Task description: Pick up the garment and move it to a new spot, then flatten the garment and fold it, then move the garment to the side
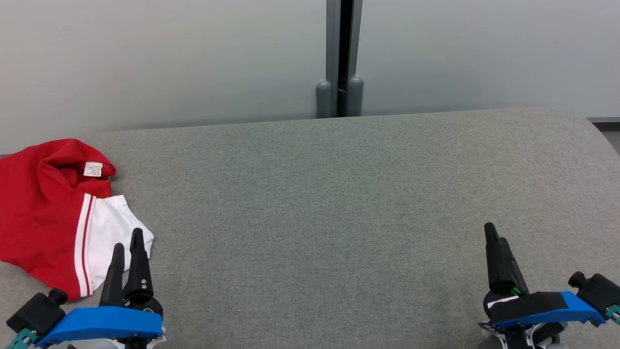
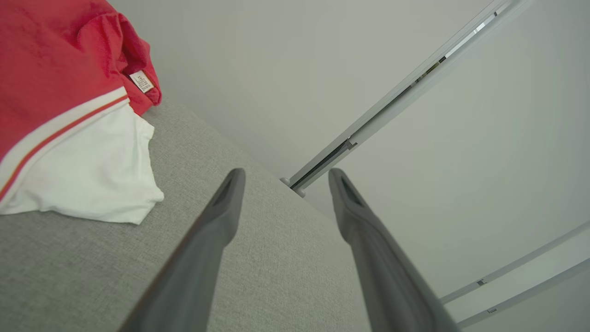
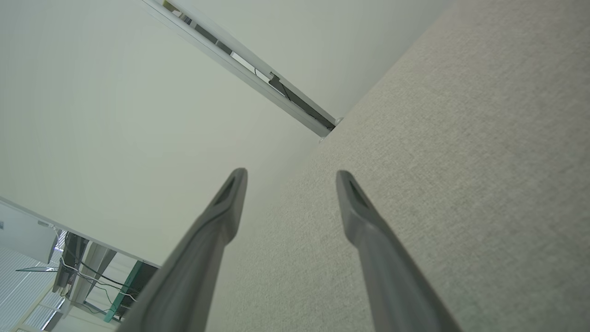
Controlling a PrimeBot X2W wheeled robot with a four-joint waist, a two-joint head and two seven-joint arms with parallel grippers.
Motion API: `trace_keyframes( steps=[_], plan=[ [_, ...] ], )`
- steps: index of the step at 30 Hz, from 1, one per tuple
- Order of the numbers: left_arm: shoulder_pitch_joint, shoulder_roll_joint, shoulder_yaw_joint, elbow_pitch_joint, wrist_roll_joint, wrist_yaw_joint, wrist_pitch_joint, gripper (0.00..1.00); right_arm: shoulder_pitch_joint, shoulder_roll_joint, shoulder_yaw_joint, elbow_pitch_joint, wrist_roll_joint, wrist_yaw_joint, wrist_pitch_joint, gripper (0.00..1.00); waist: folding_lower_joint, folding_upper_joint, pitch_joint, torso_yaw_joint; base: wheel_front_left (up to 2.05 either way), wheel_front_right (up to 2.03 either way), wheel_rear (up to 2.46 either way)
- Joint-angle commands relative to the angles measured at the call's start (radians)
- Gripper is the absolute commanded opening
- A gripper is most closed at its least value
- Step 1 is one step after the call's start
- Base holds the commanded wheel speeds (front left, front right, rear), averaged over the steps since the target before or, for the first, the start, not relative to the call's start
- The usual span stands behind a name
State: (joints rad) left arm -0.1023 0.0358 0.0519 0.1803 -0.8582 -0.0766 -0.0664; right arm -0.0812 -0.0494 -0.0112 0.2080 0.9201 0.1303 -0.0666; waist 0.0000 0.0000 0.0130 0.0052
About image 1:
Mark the grey cylinder post foot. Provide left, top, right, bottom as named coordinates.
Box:
left=346, top=77, right=364, bottom=117
left=316, top=80, right=333, bottom=119

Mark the red jersey number 23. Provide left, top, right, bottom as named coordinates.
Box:
left=0, top=139, right=155, bottom=301

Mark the teal connector left gripper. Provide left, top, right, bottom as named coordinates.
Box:
left=5, top=329, right=37, bottom=349

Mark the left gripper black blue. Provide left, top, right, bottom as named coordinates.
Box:
left=6, top=228, right=165, bottom=349

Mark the grey partition post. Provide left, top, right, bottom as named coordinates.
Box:
left=325, top=0, right=364, bottom=118

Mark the grey fabric sofa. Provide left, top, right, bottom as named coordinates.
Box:
left=0, top=108, right=620, bottom=349

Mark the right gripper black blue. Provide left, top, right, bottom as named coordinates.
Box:
left=480, top=223, right=620, bottom=341

